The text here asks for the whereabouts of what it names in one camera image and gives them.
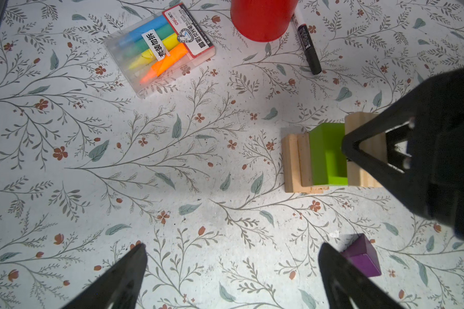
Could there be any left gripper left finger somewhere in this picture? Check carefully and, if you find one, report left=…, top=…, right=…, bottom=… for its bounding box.
left=64, top=243, right=148, bottom=308

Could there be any wood block numbered 72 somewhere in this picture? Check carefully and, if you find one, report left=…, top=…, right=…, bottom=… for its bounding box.
left=282, top=134, right=329, bottom=194

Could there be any black marker pen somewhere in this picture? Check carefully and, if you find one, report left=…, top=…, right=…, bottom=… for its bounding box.
left=292, top=5, right=322, bottom=75

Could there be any colourful crayon box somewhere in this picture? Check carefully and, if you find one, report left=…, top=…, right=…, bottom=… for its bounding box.
left=103, top=3, right=216, bottom=99

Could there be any green block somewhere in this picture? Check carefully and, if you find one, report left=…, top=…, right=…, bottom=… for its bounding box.
left=309, top=123, right=348, bottom=186

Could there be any purple block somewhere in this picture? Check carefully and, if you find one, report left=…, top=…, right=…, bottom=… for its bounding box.
left=342, top=234, right=382, bottom=278

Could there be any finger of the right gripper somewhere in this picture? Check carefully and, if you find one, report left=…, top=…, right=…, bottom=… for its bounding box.
left=342, top=91, right=440, bottom=201

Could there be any red pen cup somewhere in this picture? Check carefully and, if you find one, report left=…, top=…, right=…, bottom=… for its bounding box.
left=230, top=0, right=299, bottom=42

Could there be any ridged wood block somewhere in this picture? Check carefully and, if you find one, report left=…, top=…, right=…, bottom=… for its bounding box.
left=343, top=111, right=388, bottom=189

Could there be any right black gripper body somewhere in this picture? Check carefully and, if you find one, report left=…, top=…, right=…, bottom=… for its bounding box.
left=407, top=68, right=464, bottom=240

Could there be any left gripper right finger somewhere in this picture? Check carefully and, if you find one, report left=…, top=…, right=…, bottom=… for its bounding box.
left=318, top=243, right=401, bottom=308

